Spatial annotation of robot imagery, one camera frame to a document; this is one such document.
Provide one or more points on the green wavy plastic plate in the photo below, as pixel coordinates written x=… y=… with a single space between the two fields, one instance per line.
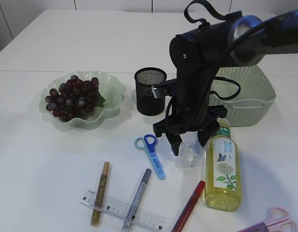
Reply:
x=111 y=89

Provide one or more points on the blue capped safety scissors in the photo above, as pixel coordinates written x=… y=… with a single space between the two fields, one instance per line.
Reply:
x=147 y=143

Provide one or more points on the silver glitter pen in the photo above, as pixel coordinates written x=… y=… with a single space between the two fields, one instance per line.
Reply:
x=136 y=201

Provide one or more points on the gold glitter pen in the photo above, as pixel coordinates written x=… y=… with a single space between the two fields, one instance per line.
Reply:
x=95 y=218

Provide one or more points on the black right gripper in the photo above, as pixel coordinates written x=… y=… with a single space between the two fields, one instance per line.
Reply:
x=178 y=122

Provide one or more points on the clear plastic sheet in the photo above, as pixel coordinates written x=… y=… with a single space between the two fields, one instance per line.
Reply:
x=190 y=159

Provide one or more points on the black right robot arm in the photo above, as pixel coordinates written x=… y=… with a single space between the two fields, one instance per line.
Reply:
x=236 y=41

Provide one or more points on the green woven plastic basket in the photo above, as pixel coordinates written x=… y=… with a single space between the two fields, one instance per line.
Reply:
x=254 y=100

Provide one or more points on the purple artificial grape bunch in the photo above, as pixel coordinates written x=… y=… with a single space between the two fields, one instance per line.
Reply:
x=75 y=98

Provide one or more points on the yellow tea drink bottle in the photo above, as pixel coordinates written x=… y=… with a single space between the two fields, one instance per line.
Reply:
x=222 y=174

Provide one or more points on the red glitter pen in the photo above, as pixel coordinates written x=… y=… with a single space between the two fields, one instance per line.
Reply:
x=188 y=209

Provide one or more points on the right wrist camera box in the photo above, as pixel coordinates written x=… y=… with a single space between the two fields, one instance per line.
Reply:
x=165 y=88

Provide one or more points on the clear plastic ruler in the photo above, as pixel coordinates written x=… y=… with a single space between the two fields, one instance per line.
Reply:
x=119 y=210

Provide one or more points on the pink purple scissors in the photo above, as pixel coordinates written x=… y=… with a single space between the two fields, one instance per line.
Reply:
x=279 y=220

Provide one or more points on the black mesh pen cup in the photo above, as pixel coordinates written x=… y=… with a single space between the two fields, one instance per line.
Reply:
x=146 y=103

